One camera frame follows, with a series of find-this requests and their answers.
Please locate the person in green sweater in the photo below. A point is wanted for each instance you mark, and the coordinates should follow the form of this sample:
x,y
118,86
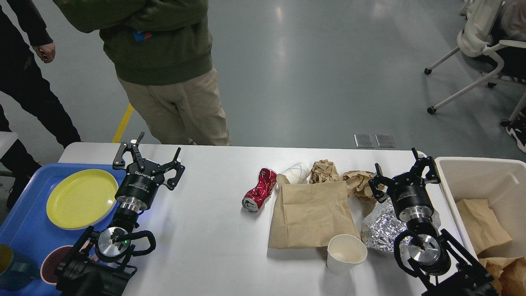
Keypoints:
x,y
162,53

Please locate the pink mug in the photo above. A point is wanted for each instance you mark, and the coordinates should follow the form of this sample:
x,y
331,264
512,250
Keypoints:
x,y
51,264

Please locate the brown paper wad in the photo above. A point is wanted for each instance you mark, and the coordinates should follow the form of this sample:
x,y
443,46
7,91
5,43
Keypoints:
x,y
358,185

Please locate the person in black clothes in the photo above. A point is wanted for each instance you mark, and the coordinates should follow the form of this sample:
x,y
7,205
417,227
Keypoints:
x,y
21,78

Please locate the beige plastic bin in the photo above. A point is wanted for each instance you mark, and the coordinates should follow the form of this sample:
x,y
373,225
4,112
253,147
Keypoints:
x,y
502,183

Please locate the metal floor socket left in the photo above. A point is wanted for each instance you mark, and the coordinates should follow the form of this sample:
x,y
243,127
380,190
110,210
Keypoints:
x,y
364,141

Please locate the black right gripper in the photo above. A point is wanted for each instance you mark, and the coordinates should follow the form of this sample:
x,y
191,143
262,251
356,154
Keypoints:
x,y
409,197

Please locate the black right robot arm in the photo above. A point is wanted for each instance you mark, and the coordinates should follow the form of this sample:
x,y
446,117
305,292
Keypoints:
x,y
442,263

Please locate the aluminium foil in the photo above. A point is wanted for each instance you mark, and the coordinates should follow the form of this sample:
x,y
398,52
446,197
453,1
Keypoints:
x,y
381,227

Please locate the yellow plate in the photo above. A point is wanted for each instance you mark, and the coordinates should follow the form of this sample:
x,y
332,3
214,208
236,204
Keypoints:
x,y
82,199

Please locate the crushed white paper cup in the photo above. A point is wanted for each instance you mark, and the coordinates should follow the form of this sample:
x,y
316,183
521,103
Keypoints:
x,y
296,174

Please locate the blue plastic tray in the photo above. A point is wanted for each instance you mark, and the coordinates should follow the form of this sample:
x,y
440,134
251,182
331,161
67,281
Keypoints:
x,y
27,228

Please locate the crushed red soda can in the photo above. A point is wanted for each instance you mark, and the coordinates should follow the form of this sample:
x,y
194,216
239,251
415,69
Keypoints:
x,y
254,198

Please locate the brown paper bag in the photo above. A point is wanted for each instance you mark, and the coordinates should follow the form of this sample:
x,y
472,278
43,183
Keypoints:
x,y
482,225
310,215

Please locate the crumpled brown paper in bin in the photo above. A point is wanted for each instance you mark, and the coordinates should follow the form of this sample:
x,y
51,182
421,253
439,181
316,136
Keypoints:
x,y
509,274

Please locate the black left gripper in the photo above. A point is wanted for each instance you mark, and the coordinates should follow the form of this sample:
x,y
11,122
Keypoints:
x,y
139,185

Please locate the metal floor socket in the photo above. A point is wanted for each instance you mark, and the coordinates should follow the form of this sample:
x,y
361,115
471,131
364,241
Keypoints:
x,y
385,140
364,141

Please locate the brown paper bag in bin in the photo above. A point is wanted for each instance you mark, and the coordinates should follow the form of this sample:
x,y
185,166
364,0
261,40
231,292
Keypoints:
x,y
482,225

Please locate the dark teal mug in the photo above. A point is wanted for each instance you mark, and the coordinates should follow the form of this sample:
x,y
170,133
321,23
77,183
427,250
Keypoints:
x,y
16,269

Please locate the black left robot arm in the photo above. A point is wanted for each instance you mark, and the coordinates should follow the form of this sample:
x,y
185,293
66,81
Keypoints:
x,y
98,263

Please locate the white side table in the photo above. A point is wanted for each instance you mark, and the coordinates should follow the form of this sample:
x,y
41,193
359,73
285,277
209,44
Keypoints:
x,y
7,139

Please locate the crumpled brown paper ball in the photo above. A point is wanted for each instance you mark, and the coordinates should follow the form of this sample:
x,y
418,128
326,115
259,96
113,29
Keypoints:
x,y
324,171

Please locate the pale green plate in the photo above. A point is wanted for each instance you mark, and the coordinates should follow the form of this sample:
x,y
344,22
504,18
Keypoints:
x,y
111,211

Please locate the metal floor socket right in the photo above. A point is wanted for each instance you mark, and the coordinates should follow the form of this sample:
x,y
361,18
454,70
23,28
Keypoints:
x,y
385,140

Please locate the white office chair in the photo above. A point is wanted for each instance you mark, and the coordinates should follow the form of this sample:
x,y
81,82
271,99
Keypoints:
x,y
479,49

